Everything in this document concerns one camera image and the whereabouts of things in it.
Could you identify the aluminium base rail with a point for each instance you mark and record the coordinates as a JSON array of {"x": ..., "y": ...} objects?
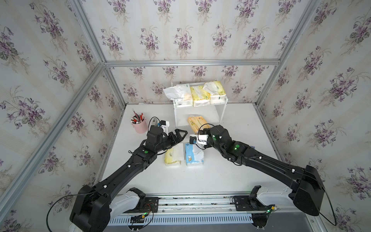
[{"x": 139, "y": 210}]

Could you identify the pink metal pen bucket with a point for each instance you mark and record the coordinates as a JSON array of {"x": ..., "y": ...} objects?
[{"x": 139, "y": 123}]

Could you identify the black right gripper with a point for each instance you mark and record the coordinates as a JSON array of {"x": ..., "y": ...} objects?
[{"x": 209, "y": 131}]

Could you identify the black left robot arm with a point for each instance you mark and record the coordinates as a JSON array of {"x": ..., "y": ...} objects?
[{"x": 92, "y": 208}]

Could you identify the red pencil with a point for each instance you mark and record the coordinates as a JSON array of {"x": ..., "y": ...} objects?
[{"x": 135, "y": 113}]

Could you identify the blue tissue pack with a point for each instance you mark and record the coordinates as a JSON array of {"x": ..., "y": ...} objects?
[{"x": 193, "y": 155}]

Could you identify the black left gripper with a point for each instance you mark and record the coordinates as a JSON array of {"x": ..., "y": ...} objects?
[{"x": 178, "y": 139}]

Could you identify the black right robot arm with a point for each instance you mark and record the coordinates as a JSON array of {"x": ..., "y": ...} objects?
[{"x": 307, "y": 189}]

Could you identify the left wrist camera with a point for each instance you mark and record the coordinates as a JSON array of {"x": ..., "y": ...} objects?
[{"x": 164, "y": 125}]

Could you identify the white green tissue pack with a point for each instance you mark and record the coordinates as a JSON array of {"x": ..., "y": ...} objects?
[{"x": 180, "y": 94}]

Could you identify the orange tissue pack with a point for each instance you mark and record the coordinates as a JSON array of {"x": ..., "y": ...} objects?
[{"x": 197, "y": 122}]

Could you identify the white wire shelf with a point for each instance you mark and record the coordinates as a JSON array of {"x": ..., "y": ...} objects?
[{"x": 212, "y": 112}]

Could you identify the pale yellow tissue pack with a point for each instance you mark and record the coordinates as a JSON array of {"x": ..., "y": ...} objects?
[{"x": 175, "y": 155}]

